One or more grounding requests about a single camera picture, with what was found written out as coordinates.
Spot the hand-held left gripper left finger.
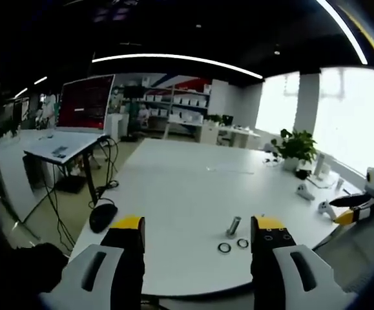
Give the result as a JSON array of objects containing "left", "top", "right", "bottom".
[{"left": 39, "top": 215, "right": 147, "bottom": 310}]

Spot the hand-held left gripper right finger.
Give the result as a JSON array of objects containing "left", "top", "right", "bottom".
[{"left": 250, "top": 214, "right": 359, "bottom": 310}]

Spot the metal threaded stud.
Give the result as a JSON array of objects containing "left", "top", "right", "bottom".
[{"left": 226, "top": 215, "right": 242, "bottom": 239}]

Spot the white handheld controller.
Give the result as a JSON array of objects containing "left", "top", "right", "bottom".
[
  {"left": 317, "top": 200, "right": 338, "bottom": 221},
  {"left": 295, "top": 183, "right": 315, "bottom": 202}
]

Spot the grey mesh office chair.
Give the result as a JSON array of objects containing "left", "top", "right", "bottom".
[{"left": 312, "top": 206, "right": 374, "bottom": 295}]

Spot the black computer mouse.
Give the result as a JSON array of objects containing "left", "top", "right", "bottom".
[{"left": 88, "top": 203, "right": 119, "bottom": 234}]

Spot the white bottle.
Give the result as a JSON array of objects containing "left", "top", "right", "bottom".
[{"left": 313, "top": 152, "right": 327, "bottom": 178}]

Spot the green potted plant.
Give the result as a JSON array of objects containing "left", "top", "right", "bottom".
[{"left": 270, "top": 128, "right": 318, "bottom": 172}]

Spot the dark cloth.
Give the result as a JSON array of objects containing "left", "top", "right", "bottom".
[{"left": 7, "top": 242, "right": 70, "bottom": 310}]

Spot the white standing desk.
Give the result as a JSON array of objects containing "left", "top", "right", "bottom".
[{"left": 23, "top": 130, "right": 110, "bottom": 208}]

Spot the long ceiling light strip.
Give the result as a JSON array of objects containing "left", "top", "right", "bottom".
[
  {"left": 315, "top": 0, "right": 369, "bottom": 65},
  {"left": 91, "top": 52, "right": 265, "bottom": 79}
]

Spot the large red screen monitor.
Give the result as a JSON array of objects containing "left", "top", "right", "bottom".
[{"left": 56, "top": 74, "right": 116, "bottom": 135}]

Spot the white storage shelf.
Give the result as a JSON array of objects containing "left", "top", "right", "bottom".
[{"left": 140, "top": 84, "right": 212, "bottom": 138}]

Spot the black cable bundle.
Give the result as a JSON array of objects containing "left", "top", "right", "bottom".
[{"left": 41, "top": 137, "right": 120, "bottom": 253}]

